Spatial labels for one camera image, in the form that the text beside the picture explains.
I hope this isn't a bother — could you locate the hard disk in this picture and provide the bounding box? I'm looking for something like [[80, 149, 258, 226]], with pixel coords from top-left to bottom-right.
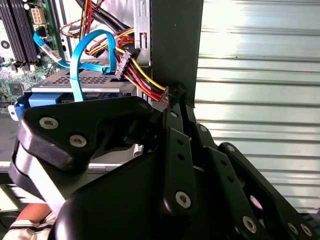
[[7, 91, 135, 122]]

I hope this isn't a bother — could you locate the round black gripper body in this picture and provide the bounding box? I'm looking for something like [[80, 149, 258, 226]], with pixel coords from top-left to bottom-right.
[[53, 151, 247, 240]]

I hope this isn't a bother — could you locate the blue data wire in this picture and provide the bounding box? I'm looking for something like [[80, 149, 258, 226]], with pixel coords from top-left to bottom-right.
[[33, 29, 118, 103]]

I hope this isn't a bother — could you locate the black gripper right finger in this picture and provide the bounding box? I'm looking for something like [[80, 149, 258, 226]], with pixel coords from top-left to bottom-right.
[[174, 81, 315, 240]]

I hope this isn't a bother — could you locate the red yellow power wire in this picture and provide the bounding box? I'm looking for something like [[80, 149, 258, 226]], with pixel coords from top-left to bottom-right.
[[84, 27, 172, 104]]

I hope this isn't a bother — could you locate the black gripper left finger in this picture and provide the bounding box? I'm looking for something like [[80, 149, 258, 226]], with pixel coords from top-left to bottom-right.
[[8, 86, 200, 218]]

